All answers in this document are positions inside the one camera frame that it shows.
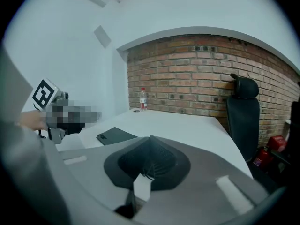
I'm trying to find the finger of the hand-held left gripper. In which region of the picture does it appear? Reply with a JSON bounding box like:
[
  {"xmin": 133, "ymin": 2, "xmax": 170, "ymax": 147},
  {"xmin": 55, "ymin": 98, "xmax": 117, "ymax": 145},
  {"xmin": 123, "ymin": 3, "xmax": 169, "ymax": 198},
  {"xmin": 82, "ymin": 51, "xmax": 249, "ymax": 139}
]
[{"xmin": 58, "ymin": 106, "xmax": 103, "ymax": 135}]

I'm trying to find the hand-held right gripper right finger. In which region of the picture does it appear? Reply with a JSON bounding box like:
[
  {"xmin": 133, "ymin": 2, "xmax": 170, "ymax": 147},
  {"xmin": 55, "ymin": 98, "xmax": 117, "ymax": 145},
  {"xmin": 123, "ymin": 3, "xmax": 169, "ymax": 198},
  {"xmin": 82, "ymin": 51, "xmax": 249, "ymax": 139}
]
[{"xmin": 133, "ymin": 135, "xmax": 270, "ymax": 225}]

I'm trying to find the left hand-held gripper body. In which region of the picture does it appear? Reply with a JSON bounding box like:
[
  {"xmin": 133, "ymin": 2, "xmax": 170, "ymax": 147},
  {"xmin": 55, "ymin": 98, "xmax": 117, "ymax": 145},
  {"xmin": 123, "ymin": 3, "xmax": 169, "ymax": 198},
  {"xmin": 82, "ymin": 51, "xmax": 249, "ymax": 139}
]
[{"xmin": 32, "ymin": 78, "xmax": 70, "ymax": 145}]

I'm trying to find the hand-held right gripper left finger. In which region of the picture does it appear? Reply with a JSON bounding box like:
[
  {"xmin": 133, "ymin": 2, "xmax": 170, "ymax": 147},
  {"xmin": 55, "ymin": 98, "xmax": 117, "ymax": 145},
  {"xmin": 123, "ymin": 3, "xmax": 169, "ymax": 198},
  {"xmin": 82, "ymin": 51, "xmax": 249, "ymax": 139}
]
[{"xmin": 58, "ymin": 136, "xmax": 152, "ymax": 212}]

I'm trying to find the black keyboard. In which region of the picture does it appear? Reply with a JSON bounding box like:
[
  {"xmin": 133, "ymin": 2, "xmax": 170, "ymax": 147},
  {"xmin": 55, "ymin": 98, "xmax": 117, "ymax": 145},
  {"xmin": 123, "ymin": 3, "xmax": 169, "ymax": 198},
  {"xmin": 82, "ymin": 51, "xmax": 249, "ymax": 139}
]
[{"xmin": 96, "ymin": 127, "xmax": 139, "ymax": 146}]

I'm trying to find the white table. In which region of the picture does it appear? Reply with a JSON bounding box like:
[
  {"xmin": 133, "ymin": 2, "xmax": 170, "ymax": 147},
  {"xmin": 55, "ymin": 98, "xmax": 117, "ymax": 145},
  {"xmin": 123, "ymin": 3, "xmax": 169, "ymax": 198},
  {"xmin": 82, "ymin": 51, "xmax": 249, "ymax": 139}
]
[{"xmin": 58, "ymin": 108, "xmax": 255, "ymax": 180}]

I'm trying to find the clear red-capped water bottle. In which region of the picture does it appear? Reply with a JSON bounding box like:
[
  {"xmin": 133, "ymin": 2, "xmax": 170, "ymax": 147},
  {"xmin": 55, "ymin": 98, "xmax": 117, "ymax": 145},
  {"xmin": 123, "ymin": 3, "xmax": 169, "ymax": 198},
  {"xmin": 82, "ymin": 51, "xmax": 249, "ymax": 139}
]
[{"xmin": 140, "ymin": 87, "xmax": 148, "ymax": 112}]

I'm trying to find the red fire extinguisher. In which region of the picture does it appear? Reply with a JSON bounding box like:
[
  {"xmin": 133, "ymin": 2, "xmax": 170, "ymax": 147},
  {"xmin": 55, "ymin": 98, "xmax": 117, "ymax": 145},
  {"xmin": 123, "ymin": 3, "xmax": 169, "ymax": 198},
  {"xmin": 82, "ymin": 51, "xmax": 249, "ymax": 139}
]
[{"xmin": 253, "ymin": 146, "xmax": 274, "ymax": 170}]

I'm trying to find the black high-back office chair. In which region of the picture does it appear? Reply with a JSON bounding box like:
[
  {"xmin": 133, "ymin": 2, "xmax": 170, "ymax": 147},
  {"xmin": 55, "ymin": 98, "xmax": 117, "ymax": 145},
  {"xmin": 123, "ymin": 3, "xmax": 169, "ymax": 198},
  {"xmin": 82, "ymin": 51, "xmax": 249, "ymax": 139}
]
[{"xmin": 226, "ymin": 73, "xmax": 291, "ymax": 194}]

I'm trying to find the red box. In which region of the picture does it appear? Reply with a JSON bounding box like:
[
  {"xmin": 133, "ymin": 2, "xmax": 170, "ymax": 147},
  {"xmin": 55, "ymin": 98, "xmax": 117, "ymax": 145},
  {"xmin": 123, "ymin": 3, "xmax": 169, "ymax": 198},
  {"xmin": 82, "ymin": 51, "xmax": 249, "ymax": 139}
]
[{"xmin": 267, "ymin": 136, "xmax": 288, "ymax": 152}]

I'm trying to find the grey wall plate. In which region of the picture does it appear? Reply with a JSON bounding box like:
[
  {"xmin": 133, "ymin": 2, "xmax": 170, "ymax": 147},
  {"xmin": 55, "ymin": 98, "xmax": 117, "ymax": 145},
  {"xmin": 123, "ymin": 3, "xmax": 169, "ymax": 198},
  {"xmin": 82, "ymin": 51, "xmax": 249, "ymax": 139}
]
[{"xmin": 93, "ymin": 25, "xmax": 112, "ymax": 48}]

